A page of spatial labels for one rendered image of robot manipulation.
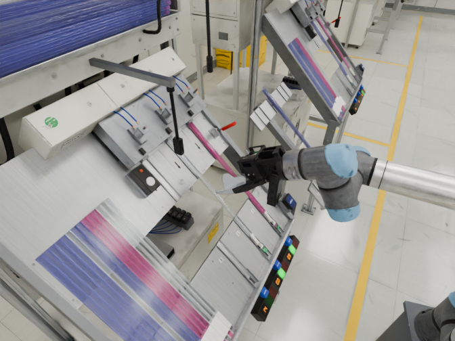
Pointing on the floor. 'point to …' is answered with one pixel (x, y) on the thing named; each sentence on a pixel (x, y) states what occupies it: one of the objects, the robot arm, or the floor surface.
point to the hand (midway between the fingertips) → (229, 178)
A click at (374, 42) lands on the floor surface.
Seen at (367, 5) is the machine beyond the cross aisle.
